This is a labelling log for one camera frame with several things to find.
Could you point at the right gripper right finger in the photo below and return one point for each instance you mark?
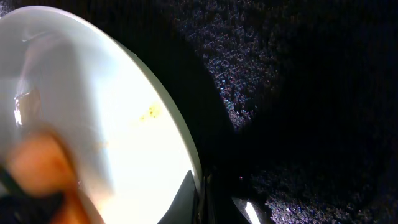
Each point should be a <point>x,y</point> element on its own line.
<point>250,211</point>

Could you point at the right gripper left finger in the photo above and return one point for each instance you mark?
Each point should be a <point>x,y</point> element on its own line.
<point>184,205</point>

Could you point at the yellow green scrub sponge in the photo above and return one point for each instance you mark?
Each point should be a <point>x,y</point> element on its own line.
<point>41,183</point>

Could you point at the mint green plate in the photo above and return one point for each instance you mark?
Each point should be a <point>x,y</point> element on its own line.
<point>129,142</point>

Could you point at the black round tray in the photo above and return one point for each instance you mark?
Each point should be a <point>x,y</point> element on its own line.
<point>291,105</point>

